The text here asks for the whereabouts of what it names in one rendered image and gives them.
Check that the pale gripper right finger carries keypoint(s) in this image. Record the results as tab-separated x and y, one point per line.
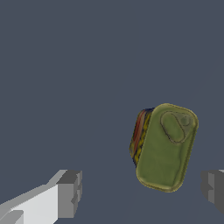
215	186

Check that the olive green sardine tin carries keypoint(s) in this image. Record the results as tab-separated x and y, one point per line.
164	151

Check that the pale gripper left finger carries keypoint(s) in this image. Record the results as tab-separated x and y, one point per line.
49	198

